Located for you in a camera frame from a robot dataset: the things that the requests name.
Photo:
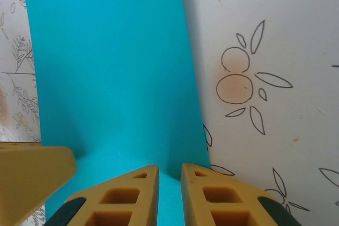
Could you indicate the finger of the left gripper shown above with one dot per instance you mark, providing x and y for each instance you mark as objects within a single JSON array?
[{"x": 29, "y": 175}]

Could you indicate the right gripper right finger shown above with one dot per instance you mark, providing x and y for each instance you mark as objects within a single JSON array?
[{"x": 225, "y": 202}]

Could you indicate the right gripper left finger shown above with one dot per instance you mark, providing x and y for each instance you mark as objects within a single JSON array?
[{"x": 119, "y": 199}]

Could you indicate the blue cloth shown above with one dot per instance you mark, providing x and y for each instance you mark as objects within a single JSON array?
[{"x": 111, "y": 64}]

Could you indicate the floral table mat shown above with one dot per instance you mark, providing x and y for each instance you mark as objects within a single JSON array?
[{"x": 265, "y": 11}]

